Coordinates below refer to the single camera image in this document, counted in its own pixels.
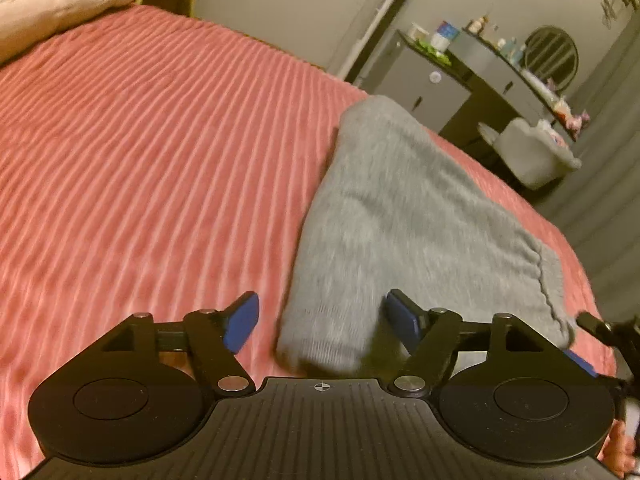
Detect grey sweatpants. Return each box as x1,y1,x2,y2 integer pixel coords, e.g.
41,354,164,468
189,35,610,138
277,96,577,378

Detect person's right hand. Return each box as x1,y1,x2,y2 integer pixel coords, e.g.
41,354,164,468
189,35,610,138
598,419,637,479

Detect grey curtain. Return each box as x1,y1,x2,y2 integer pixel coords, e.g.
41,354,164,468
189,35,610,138
535,13,639,321

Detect pink ribbed bedspread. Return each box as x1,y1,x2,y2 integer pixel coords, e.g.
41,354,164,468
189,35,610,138
0,3,618,480

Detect grey upholstered chair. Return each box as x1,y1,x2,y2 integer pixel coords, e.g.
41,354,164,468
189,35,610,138
477,117,582,191

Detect pink plush toy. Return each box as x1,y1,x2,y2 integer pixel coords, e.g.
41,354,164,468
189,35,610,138
566,110,591,140

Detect grey drawer cabinet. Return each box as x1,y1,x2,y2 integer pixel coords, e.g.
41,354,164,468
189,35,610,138
360,30,471,133

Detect grey vanity desk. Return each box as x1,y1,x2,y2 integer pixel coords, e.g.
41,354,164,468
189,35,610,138
439,27,582,162

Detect round vanity mirror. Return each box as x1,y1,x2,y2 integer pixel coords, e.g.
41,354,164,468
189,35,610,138
523,25,579,91

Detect blue white box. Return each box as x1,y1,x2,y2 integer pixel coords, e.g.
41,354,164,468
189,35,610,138
430,21,460,52

